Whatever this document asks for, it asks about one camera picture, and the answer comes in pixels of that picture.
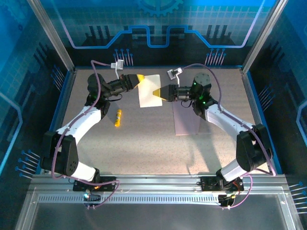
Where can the aluminium mounting rail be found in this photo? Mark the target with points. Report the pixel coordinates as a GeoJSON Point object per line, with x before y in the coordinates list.
{"type": "Point", "coordinates": [156, 182]}

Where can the yellow glue stick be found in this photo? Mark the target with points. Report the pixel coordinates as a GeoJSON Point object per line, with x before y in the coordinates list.
{"type": "Point", "coordinates": [117, 119]}

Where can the aluminium table side rail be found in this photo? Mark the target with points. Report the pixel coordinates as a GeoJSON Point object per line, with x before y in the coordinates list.
{"type": "Point", "coordinates": [64, 107]}
{"type": "Point", "coordinates": [251, 107]}

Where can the grey metal panel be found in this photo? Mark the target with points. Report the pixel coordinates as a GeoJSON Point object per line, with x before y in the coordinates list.
{"type": "Point", "coordinates": [156, 216]}

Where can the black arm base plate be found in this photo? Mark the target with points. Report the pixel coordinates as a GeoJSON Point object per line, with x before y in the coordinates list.
{"type": "Point", "coordinates": [206, 185]}
{"type": "Point", "coordinates": [109, 188]}

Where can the aluminium frame post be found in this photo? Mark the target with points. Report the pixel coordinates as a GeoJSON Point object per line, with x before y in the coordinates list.
{"type": "Point", "coordinates": [52, 36]}
{"type": "Point", "coordinates": [263, 36]}

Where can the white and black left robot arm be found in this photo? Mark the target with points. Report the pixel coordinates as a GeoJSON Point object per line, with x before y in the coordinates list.
{"type": "Point", "coordinates": [79, 122]}

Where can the small black connector box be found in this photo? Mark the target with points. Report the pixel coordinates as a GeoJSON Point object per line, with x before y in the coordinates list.
{"type": "Point", "coordinates": [225, 200]}
{"type": "Point", "coordinates": [94, 198]}

